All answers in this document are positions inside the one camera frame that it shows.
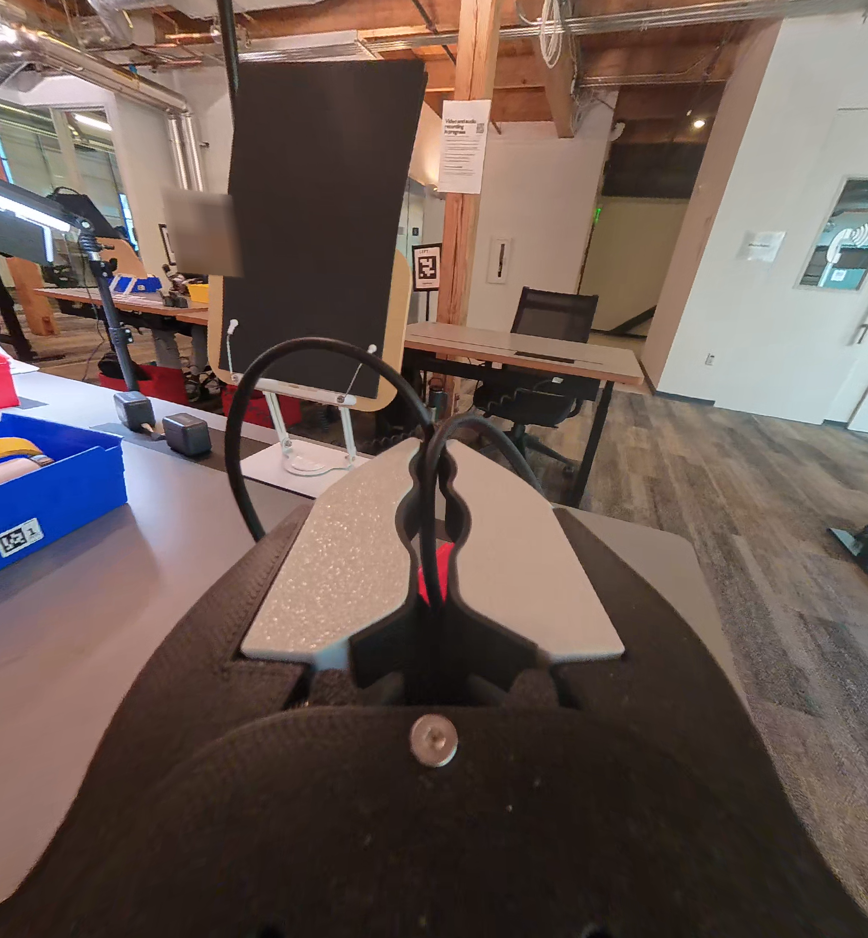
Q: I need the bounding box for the blue plastic bin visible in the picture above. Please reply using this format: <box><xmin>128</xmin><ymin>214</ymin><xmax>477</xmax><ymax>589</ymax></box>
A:
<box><xmin>0</xmin><ymin>412</ymin><xmax>128</xmax><ymax>591</ymax></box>

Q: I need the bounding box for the white wall paper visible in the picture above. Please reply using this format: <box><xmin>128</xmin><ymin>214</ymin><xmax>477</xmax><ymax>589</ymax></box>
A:
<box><xmin>734</xmin><ymin>229</ymin><xmax>786</xmax><ymax>262</ymax></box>

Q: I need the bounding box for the light panel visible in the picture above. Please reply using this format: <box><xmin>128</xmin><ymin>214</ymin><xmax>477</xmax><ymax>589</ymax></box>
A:
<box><xmin>0</xmin><ymin>172</ymin><xmax>83</xmax><ymax>265</ymax></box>

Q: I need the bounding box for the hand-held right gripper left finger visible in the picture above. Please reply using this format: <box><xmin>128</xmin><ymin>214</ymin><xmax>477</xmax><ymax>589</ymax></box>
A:
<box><xmin>240</xmin><ymin>436</ymin><xmax>435</xmax><ymax>671</ymax></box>

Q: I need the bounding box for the background wooden desk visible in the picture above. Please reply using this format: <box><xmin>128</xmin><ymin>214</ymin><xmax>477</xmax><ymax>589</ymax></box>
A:
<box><xmin>34</xmin><ymin>286</ymin><xmax>211</xmax><ymax>367</ymax></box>

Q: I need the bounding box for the black office chair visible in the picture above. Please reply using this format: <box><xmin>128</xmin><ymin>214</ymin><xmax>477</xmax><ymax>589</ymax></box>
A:
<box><xmin>472</xmin><ymin>287</ymin><xmax>602</xmax><ymax>470</ymax></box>

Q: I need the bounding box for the white paper notice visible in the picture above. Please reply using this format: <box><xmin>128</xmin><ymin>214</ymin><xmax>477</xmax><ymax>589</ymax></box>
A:
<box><xmin>437</xmin><ymin>99</ymin><xmax>493</xmax><ymax>195</ymax></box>

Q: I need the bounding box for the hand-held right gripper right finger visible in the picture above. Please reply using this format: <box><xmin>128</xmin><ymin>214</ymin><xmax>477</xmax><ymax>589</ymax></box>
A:
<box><xmin>437</xmin><ymin>438</ymin><xmax>625</xmax><ymax>664</ymax></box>

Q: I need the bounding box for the black overhead pole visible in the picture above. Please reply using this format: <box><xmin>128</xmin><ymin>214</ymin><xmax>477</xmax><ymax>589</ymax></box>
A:
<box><xmin>216</xmin><ymin>0</ymin><xmax>243</xmax><ymax>100</ymax></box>

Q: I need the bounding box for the dark grey power adapter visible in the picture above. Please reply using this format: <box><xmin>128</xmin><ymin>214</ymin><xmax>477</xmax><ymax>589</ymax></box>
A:
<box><xmin>163</xmin><ymin>412</ymin><xmax>215</xmax><ymax>457</ymax></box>
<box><xmin>113</xmin><ymin>392</ymin><xmax>158</xmax><ymax>433</ymax></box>

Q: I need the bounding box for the black white marker sign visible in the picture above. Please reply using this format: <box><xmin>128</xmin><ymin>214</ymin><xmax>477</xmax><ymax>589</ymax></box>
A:
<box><xmin>412</xmin><ymin>243</ymin><xmax>444</xmax><ymax>312</ymax></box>

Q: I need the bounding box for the wooden top desk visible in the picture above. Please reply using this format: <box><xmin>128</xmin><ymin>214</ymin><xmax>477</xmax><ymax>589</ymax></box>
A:
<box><xmin>403</xmin><ymin>321</ymin><xmax>646</xmax><ymax>507</ymax></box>

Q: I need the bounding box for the black tripod pole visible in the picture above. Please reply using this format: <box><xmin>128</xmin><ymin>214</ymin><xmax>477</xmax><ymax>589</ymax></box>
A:
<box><xmin>78</xmin><ymin>231</ymin><xmax>142</xmax><ymax>393</ymax></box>

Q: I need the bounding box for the black cable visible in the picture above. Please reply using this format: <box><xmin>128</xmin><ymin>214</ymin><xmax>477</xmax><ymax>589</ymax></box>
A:
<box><xmin>223</xmin><ymin>337</ymin><xmax>545</xmax><ymax>609</ymax></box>

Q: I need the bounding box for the window with wave logo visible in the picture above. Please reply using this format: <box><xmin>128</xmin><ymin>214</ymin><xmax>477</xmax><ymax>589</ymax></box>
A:
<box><xmin>795</xmin><ymin>176</ymin><xmax>868</xmax><ymax>293</ymax></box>

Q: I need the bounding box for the wooden pillar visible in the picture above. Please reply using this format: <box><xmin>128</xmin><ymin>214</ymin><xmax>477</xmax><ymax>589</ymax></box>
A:
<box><xmin>434</xmin><ymin>0</ymin><xmax>504</xmax><ymax>367</ymax></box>

